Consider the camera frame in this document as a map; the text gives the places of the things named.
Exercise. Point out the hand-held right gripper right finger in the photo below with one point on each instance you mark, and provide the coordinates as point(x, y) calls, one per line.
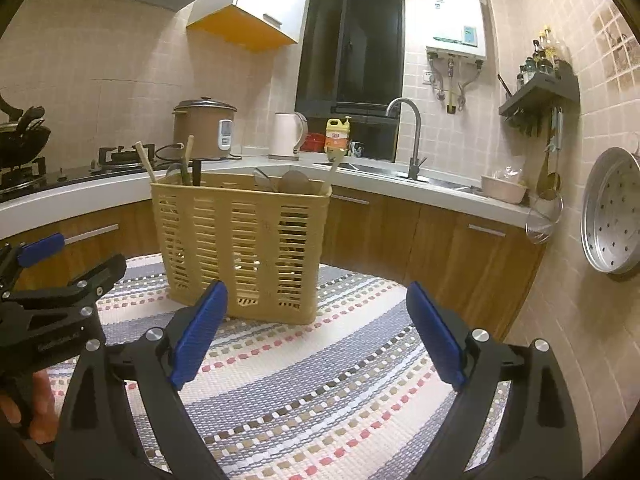
point(435, 330)

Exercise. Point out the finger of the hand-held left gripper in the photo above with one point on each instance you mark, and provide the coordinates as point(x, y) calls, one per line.
point(107, 275)
point(40, 250)

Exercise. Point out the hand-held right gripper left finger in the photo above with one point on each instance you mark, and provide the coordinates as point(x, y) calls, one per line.
point(200, 335)

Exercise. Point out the yellow plastic utensil basket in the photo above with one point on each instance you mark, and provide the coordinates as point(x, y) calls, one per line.
point(240, 240)

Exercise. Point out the light wooden chopstick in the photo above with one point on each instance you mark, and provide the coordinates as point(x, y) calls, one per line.
point(149, 162)
point(142, 160)

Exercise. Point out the person's left hand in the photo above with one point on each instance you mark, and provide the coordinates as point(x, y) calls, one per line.
point(44, 400)

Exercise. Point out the wooden base cabinets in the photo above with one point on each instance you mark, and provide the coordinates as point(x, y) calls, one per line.
point(450, 250)

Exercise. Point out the black gas stove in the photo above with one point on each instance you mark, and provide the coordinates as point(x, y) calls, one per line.
point(75, 170)

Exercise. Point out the black wok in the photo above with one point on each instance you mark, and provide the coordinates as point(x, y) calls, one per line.
point(22, 142)

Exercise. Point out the striped woven mat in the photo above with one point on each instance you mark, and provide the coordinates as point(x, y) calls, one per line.
point(310, 385)

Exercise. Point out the metal spoon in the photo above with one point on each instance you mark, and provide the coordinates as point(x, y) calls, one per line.
point(173, 170)

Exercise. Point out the black cooking spatula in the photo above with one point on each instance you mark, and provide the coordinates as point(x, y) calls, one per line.
point(31, 117)

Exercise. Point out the metal mesh strainer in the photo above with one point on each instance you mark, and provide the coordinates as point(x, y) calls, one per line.
point(542, 222)

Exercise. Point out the beige plastic basin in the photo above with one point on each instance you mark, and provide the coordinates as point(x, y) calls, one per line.
point(504, 191)

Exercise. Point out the brown rice cooker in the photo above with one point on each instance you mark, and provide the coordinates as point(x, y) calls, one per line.
point(200, 132)

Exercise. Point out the steel sink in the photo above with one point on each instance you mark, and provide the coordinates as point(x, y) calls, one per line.
point(380, 169)

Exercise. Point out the clear plastic bag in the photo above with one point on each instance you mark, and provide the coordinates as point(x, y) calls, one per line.
point(507, 172)

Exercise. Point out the round wooden spatula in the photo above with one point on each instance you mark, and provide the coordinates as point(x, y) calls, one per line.
point(295, 182)

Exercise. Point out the steel kitchen faucet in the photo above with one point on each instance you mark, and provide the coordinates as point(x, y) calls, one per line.
point(414, 150)

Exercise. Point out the brass ladle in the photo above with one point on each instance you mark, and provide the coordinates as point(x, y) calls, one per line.
point(549, 180)

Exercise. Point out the beige rice spoon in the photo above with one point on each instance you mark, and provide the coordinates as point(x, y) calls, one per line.
point(334, 165)

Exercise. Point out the patterned mug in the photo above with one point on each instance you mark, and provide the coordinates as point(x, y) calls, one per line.
point(356, 149)

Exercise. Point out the yellow detergent bottle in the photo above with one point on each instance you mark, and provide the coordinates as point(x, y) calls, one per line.
point(337, 140)

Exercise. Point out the perforated metal steamer tray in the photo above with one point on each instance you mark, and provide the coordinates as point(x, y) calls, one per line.
point(615, 215)

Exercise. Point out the white electric kettle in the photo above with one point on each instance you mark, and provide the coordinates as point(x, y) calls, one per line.
point(285, 137)

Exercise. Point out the red container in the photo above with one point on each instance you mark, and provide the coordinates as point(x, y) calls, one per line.
point(314, 142)

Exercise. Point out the grey hanging kitchen tool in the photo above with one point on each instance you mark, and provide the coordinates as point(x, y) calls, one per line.
point(556, 130)

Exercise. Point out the water heater pipework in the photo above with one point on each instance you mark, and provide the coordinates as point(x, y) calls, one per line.
point(452, 85)

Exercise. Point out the dark framed window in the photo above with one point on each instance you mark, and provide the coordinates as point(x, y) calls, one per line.
point(350, 60)

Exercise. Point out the row of seasoning bottles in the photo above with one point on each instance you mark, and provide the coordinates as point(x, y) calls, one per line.
point(542, 60)

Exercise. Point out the white gas water heater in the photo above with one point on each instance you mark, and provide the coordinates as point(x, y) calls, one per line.
point(452, 15)

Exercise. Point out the white wall socket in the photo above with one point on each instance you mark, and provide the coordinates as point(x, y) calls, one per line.
point(428, 77)

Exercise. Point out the dark wall spice rack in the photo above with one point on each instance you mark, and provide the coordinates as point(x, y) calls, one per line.
point(542, 95)

